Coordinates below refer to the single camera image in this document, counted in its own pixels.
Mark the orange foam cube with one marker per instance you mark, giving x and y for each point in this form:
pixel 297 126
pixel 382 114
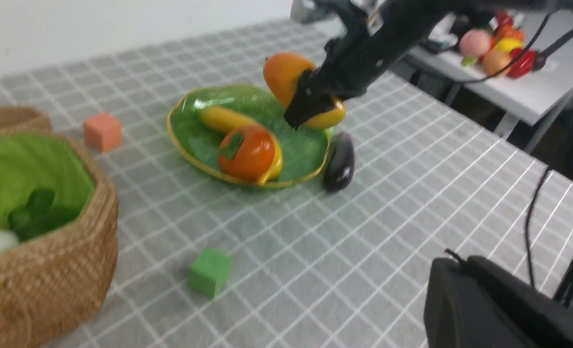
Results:
pixel 102 132

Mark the white side table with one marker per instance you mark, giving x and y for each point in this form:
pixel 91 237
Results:
pixel 538 98

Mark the pile of toy fruits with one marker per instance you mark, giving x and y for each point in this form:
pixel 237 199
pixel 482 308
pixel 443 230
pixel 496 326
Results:
pixel 495 47

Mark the purple eggplant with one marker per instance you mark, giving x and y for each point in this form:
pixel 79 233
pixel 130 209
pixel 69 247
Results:
pixel 340 167

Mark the yellow banana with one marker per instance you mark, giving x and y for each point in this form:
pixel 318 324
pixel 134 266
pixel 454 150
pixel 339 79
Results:
pixel 222 120

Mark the green lettuce leaf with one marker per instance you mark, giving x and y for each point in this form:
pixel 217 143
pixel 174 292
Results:
pixel 40 215

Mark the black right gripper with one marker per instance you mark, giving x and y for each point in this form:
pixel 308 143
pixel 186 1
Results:
pixel 352 63

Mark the yellow orange mango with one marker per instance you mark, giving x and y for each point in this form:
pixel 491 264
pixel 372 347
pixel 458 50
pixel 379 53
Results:
pixel 283 71

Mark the green foam cube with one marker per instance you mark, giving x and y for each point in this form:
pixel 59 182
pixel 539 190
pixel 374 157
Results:
pixel 209 272

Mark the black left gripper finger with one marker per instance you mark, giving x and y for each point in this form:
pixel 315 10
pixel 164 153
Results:
pixel 474 303

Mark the orange persimmon with green leaf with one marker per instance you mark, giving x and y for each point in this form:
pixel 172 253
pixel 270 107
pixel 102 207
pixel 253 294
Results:
pixel 247 153

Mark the green glass leaf plate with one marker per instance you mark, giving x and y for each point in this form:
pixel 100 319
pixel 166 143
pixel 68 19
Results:
pixel 305 150

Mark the grey checkered tablecloth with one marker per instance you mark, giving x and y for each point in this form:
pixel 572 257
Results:
pixel 309 270

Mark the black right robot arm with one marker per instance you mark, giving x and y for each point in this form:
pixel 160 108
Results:
pixel 428 13

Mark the woven rattan basket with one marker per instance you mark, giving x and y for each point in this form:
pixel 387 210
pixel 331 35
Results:
pixel 51 285

